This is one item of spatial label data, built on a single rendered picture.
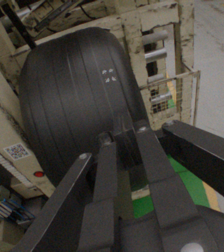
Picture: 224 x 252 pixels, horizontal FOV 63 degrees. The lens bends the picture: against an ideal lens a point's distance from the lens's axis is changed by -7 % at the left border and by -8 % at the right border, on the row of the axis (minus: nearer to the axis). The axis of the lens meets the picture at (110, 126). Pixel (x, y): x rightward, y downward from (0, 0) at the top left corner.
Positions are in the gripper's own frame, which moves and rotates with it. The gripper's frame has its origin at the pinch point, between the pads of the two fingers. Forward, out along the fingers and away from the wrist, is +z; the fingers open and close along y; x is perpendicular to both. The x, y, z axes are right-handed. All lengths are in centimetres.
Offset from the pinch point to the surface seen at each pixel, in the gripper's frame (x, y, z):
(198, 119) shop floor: -85, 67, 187
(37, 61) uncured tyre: 14.2, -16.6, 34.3
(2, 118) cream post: 5, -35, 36
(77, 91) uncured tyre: 3.4, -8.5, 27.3
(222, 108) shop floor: -86, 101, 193
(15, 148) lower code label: -6, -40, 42
